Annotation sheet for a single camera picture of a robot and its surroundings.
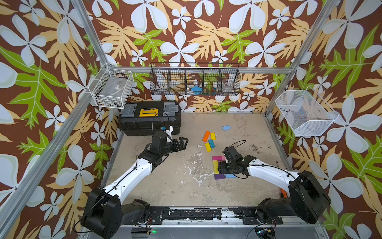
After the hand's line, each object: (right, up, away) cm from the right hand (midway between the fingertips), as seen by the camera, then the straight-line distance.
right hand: (220, 168), depth 89 cm
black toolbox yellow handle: (-49, +31, +7) cm, 58 cm away
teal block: (-3, +13, +13) cm, 18 cm away
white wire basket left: (-65, +48, -2) cm, 81 cm away
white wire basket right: (+47, +33, -6) cm, 58 cm away
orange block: (-7, +18, +17) cm, 26 cm away
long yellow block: (-3, 0, +2) cm, 3 cm away
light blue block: (+9, +24, +23) cm, 35 cm away
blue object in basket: (-14, +49, +7) cm, 52 cm away
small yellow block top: (-2, +18, +16) cm, 25 cm away
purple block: (-2, -4, -3) cm, 5 cm away
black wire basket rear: (-15, +57, +10) cm, 60 cm away
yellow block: (-6, +11, +10) cm, 16 cm away
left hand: (-23, +18, -7) cm, 30 cm away
